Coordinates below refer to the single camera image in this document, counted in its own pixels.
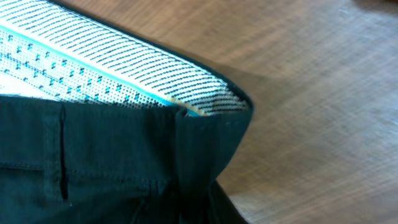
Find black shorts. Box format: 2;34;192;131
1;1;253;224

